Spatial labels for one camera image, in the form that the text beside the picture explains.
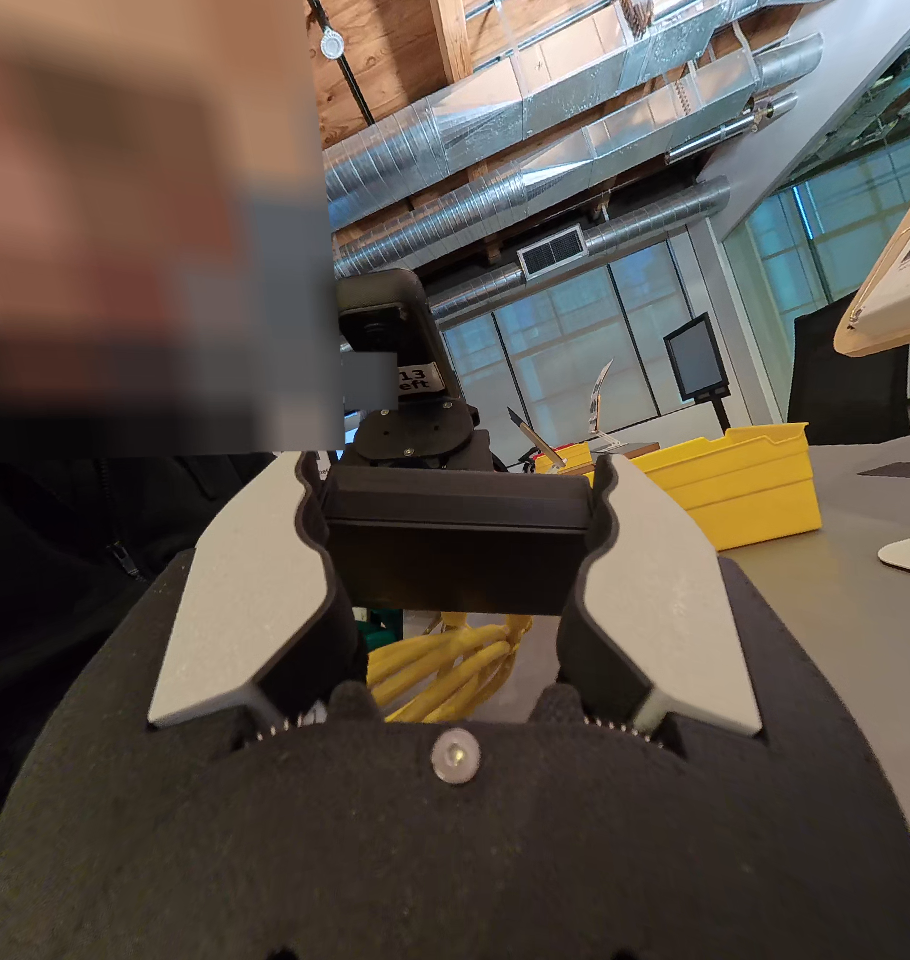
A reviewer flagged silver metal pipe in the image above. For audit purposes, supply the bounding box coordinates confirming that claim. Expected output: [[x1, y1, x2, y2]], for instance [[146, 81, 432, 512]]
[[663, 91, 798, 166]]

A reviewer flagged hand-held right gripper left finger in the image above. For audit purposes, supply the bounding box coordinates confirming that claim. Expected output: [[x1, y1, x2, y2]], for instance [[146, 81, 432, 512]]
[[147, 448, 369, 729]]

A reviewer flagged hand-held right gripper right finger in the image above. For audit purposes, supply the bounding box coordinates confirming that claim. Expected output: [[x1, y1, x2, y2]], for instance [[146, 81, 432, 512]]
[[556, 452, 765, 740]]

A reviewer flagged pale wooden desk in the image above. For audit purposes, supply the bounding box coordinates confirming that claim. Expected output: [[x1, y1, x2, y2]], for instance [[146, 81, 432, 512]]
[[833, 168, 910, 358]]

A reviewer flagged black monitor on stand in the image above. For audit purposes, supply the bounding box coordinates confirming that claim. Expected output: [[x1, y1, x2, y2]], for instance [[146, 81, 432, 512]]
[[663, 311, 733, 435]]

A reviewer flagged yellow ethernet cable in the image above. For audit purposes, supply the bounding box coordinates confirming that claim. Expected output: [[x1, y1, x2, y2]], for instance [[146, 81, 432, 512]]
[[366, 630, 512, 725], [425, 611, 534, 706]]

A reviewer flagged white ceiling vent grille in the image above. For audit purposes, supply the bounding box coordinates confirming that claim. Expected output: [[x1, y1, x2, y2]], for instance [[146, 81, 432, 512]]
[[516, 223, 589, 280]]

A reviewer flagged yellow plastic bin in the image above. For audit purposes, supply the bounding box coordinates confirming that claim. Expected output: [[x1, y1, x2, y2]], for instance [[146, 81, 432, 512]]
[[533, 442, 595, 475], [627, 421, 823, 552]]

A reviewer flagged round spiral metal duct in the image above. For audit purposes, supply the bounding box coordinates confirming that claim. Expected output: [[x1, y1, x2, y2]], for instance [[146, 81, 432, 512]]
[[333, 176, 732, 282]]

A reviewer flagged curved paper sign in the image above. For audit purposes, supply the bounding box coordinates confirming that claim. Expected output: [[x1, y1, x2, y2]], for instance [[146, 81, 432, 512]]
[[586, 358, 630, 453]]

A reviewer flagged black ethernet switch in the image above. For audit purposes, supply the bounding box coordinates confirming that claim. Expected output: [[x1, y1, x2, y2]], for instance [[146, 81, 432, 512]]
[[321, 465, 598, 618]]

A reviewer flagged black office chair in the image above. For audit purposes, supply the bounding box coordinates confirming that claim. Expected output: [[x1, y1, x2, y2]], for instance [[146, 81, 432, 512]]
[[787, 311, 910, 445]]

